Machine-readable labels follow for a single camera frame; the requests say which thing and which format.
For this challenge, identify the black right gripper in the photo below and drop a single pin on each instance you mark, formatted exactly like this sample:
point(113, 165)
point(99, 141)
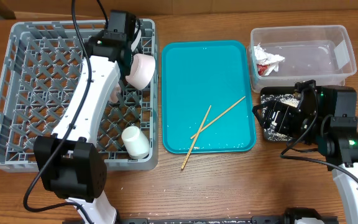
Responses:
point(278, 115)

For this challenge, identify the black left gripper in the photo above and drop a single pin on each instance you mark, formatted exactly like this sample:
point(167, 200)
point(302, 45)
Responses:
point(127, 72)

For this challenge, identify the small white bowl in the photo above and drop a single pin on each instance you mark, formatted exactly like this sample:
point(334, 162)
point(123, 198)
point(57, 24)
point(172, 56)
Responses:
point(142, 71)

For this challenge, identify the large white plate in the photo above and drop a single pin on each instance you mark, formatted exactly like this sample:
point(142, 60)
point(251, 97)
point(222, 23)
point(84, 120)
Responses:
point(113, 98)

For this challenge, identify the wooden chopstick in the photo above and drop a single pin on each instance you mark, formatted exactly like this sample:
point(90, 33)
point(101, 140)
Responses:
point(222, 114)
point(195, 139)

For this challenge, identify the red white wrapper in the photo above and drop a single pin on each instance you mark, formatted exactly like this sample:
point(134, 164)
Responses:
point(266, 63)

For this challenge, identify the white cup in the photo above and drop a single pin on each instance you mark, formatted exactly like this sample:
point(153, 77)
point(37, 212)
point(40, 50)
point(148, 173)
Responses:
point(135, 142)

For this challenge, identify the grey bowl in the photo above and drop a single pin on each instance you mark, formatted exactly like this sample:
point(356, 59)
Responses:
point(136, 41)

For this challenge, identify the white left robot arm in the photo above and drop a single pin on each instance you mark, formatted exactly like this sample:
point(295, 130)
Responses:
point(69, 164)

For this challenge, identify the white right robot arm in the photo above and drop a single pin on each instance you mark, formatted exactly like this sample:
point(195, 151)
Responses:
point(322, 129)

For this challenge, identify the spilled rice pile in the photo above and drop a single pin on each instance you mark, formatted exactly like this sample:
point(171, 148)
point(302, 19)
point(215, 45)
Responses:
point(285, 98)

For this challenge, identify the black tray bin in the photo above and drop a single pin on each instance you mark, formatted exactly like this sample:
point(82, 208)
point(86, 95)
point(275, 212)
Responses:
point(278, 93)

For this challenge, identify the clear plastic bin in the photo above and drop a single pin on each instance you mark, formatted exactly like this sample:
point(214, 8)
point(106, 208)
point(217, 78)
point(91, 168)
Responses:
point(320, 53)

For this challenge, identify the teal plastic tray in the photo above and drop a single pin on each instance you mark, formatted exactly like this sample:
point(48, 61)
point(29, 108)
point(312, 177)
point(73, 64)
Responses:
point(196, 75)

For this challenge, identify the grey dish rack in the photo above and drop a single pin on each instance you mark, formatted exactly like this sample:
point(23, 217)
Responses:
point(41, 68)

